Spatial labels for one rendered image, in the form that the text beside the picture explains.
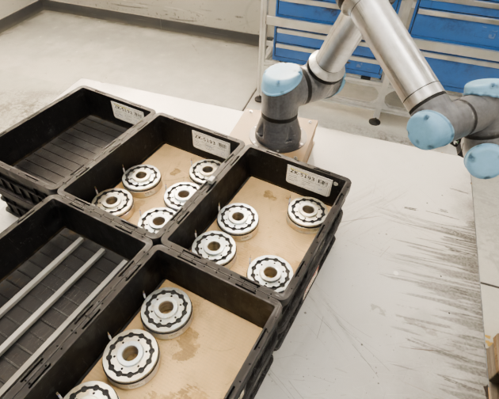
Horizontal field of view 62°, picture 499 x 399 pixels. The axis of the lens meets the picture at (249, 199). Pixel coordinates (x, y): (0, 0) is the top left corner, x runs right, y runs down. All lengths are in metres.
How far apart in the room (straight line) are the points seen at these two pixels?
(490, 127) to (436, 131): 0.16
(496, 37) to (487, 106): 1.88
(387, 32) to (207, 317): 0.67
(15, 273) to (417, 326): 0.94
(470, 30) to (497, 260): 1.27
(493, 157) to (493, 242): 1.53
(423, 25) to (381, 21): 1.83
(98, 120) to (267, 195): 0.64
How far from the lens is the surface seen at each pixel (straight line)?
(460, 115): 0.87
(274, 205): 1.09
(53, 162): 1.33
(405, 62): 0.88
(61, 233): 1.11
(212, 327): 0.88
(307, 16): 2.78
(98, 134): 1.40
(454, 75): 2.87
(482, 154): 0.95
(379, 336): 1.07
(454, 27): 2.75
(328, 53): 1.24
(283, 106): 1.26
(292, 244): 1.01
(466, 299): 1.22
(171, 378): 0.85
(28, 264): 1.08
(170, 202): 1.07
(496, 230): 2.53
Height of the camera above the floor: 1.61
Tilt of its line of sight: 45 degrees down
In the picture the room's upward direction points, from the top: 2 degrees clockwise
